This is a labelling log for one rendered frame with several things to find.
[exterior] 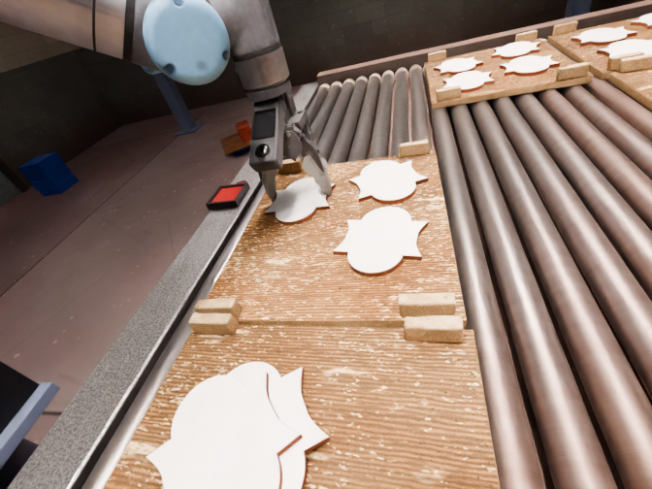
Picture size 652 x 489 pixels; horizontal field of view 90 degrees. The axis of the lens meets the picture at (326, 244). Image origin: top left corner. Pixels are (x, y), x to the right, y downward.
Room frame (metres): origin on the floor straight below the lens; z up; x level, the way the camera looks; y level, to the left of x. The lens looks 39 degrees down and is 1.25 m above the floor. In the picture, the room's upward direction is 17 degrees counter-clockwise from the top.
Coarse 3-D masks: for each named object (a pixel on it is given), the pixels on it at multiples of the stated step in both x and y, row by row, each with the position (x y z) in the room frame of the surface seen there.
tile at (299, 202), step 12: (300, 180) 0.61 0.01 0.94; (312, 180) 0.59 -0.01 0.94; (288, 192) 0.57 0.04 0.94; (300, 192) 0.56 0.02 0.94; (312, 192) 0.55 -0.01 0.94; (276, 204) 0.55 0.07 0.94; (288, 204) 0.53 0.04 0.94; (300, 204) 0.52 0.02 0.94; (312, 204) 0.51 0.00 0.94; (324, 204) 0.49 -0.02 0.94; (276, 216) 0.50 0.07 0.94; (288, 216) 0.49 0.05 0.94; (300, 216) 0.48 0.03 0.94
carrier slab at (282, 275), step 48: (336, 192) 0.53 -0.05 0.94; (432, 192) 0.44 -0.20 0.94; (240, 240) 0.48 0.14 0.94; (288, 240) 0.43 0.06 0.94; (336, 240) 0.40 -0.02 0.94; (432, 240) 0.33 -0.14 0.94; (240, 288) 0.36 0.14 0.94; (288, 288) 0.33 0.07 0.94; (336, 288) 0.30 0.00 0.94; (384, 288) 0.27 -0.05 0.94; (432, 288) 0.25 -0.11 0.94
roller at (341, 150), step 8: (360, 80) 1.29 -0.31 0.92; (360, 88) 1.19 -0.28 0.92; (352, 96) 1.13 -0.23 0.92; (360, 96) 1.13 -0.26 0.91; (352, 104) 1.05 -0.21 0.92; (360, 104) 1.08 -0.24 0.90; (352, 112) 0.99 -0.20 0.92; (344, 120) 0.93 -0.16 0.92; (352, 120) 0.93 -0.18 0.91; (344, 128) 0.87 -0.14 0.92; (352, 128) 0.89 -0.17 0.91; (344, 136) 0.83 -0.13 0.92; (352, 136) 0.86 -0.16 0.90; (336, 144) 0.79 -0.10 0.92; (344, 144) 0.79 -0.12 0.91; (336, 152) 0.74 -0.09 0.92; (344, 152) 0.75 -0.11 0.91; (336, 160) 0.70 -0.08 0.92; (344, 160) 0.72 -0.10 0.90
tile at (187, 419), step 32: (224, 384) 0.19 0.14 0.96; (256, 384) 0.18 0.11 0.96; (192, 416) 0.17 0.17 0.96; (224, 416) 0.16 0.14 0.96; (256, 416) 0.15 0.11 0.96; (160, 448) 0.15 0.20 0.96; (192, 448) 0.14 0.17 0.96; (224, 448) 0.13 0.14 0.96; (256, 448) 0.12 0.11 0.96; (288, 448) 0.12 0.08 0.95; (192, 480) 0.11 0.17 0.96; (224, 480) 0.11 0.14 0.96; (256, 480) 0.10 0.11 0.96
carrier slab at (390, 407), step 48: (192, 336) 0.29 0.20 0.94; (240, 336) 0.27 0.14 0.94; (288, 336) 0.25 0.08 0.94; (336, 336) 0.23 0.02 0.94; (384, 336) 0.21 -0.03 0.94; (192, 384) 0.22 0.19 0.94; (336, 384) 0.17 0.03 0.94; (384, 384) 0.16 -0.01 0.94; (432, 384) 0.14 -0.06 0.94; (480, 384) 0.13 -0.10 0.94; (144, 432) 0.18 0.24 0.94; (336, 432) 0.13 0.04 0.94; (384, 432) 0.12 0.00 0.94; (432, 432) 0.10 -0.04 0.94; (480, 432) 0.09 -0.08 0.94; (144, 480) 0.14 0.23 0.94; (336, 480) 0.09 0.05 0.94; (384, 480) 0.08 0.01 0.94; (432, 480) 0.07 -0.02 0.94; (480, 480) 0.06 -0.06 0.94
